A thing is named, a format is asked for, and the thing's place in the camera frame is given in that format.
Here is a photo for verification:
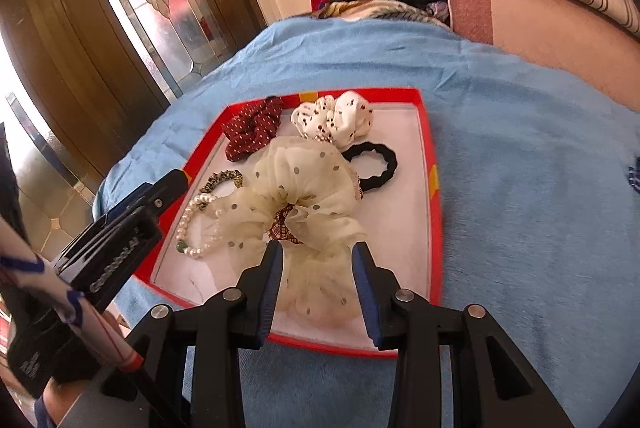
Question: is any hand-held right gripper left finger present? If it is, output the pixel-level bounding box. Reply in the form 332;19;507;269
100;239;285;428

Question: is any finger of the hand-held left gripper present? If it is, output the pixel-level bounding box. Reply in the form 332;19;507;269
102;168;192;230

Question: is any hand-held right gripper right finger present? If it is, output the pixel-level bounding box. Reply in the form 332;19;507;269
351;241;573;428

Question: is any red white patterned scrunchie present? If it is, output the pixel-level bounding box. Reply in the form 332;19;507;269
267;173;362;245

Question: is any brown patterned bracelet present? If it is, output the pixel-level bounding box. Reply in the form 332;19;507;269
201;168;245;209

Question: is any red tray with white inside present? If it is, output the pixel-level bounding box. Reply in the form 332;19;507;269
132;87;445;359

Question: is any cream sheer scrunchie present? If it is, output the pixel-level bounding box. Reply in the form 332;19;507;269
192;135;368;329

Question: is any dark red dotted scrunchie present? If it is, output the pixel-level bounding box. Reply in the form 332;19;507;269
221;95;285;161

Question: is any black hair tie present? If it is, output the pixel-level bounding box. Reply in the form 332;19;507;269
345;141;398;194

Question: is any person's left hand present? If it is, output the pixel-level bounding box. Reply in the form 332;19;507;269
42;380;98;426

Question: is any wooden door with leaded glass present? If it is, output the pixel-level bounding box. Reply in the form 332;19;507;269
0;0;266;259

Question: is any light blue blanket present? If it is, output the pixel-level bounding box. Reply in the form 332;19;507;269
92;16;640;428

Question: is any white dotted scrunchie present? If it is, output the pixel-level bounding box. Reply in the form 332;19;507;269
291;91;375;149

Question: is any brown white patterned scarf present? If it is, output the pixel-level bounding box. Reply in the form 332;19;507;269
315;0;451;29

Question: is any pink bolster cushion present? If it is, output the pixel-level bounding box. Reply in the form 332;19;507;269
447;0;640;84

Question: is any white pearl bracelet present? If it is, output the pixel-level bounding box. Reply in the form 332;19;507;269
176;191;226;260

